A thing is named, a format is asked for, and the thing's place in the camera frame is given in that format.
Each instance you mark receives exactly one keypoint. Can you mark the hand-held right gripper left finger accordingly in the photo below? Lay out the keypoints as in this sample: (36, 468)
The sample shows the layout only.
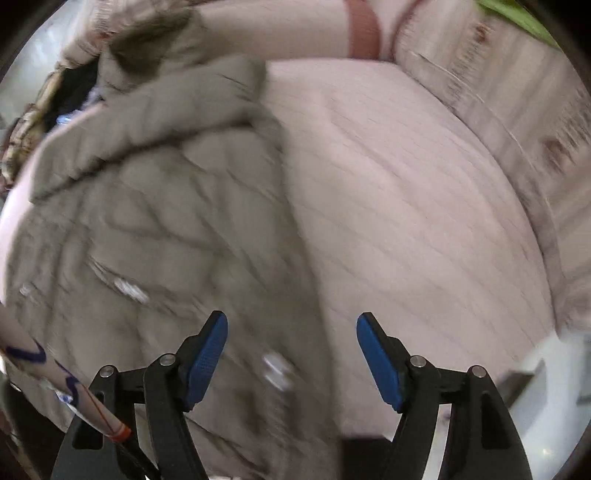
(207, 362)

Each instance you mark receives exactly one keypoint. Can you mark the dark clothes pile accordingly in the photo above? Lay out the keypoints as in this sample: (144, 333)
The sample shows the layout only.
(74, 87)

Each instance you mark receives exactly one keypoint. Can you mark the olive quilted jacket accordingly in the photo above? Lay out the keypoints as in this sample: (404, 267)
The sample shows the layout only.
(175, 207)

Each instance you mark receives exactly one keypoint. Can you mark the white printed cloth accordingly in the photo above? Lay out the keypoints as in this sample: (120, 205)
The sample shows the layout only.
(41, 364)

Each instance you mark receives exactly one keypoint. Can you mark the pink pillow with red bands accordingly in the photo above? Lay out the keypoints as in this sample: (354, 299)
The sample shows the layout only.
(300, 27)

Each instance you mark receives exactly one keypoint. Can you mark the green cloth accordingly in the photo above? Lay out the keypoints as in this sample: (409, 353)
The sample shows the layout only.
(512, 14)

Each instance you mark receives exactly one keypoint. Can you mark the pink quilted bed sheet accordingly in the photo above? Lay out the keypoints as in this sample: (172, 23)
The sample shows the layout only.
(406, 207)

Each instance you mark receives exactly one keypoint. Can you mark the brown floral blanket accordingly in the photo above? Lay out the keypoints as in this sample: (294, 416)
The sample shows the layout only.
(18, 138)

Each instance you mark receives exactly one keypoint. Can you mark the white cabinet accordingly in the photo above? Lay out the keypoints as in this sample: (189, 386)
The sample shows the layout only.
(554, 392)

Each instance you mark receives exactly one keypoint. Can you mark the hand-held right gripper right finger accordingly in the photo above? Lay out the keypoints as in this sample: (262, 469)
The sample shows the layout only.
(378, 364)

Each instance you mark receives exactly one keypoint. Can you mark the blue silver plastic bag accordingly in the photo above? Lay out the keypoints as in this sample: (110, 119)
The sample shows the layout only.
(69, 117)

